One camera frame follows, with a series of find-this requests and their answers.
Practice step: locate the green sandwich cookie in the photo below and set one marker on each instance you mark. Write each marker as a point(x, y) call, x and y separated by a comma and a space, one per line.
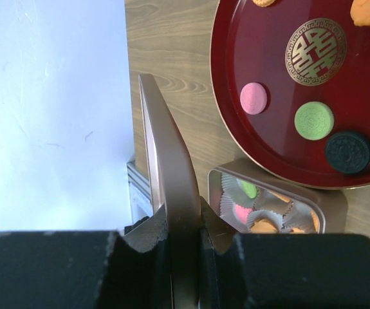
point(249, 189)
point(314, 120)

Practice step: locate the red round tray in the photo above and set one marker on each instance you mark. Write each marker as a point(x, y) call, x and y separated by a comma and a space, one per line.
point(299, 51)

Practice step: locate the tin lid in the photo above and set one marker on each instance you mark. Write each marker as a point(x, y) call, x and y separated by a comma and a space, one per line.
point(196, 234)

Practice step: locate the orange round cookie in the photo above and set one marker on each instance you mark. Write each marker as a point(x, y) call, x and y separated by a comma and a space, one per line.
point(263, 3)
point(296, 230)

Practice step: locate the black sandwich cookie lower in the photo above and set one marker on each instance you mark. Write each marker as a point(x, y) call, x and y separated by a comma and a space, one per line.
point(348, 152)

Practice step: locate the orange swirl cookie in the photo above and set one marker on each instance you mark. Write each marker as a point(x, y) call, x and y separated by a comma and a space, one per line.
point(264, 226)

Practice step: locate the square cookie tin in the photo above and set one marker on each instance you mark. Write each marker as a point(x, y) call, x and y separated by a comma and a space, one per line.
point(224, 192)

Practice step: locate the tan waffle biscuit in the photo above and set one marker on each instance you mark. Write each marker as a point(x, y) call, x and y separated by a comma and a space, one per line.
point(315, 220)

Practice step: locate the orange fish cookie lower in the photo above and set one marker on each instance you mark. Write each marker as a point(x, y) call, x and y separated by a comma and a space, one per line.
point(360, 12)

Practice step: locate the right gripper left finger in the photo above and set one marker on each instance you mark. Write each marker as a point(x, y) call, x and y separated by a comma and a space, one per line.
point(87, 269)

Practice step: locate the tan round biscuit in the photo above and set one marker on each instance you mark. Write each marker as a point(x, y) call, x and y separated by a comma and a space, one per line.
point(285, 199)

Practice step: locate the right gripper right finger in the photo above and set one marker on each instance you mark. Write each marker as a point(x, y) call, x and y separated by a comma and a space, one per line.
point(239, 270)

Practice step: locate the pink sandwich cookie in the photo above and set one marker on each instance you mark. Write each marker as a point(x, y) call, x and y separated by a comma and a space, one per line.
point(242, 213)
point(253, 98)

